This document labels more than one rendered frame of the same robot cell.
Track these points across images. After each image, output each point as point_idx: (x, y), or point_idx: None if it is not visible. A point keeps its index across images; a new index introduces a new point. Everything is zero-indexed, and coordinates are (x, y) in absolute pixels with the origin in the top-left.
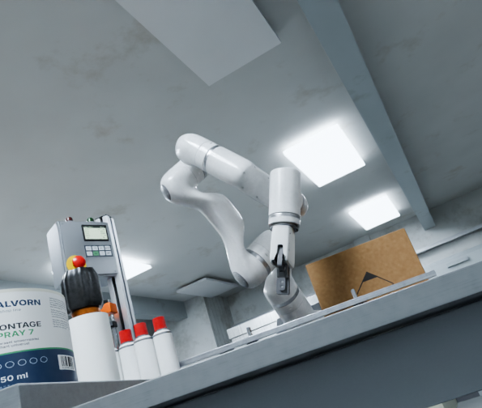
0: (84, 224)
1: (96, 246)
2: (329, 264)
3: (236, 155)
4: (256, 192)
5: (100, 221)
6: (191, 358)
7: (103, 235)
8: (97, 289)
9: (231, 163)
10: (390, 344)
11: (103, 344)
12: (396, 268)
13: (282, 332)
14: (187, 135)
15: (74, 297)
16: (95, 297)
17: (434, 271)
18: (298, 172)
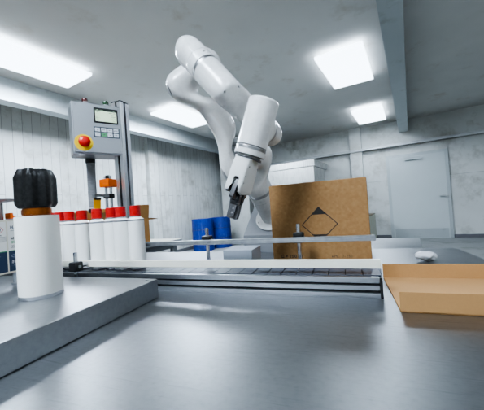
0: (96, 106)
1: (105, 128)
2: (288, 190)
3: (223, 71)
4: (237, 112)
5: (115, 105)
6: (155, 242)
7: (113, 119)
8: (45, 192)
9: (215, 79)
10: None
11: (41, 246)
12: (345, 211)
13: (256, 211)
14: (185, 37)
15: (18, 197)
16: (40, 200)
17: (375, 237)
18: (276, 103)
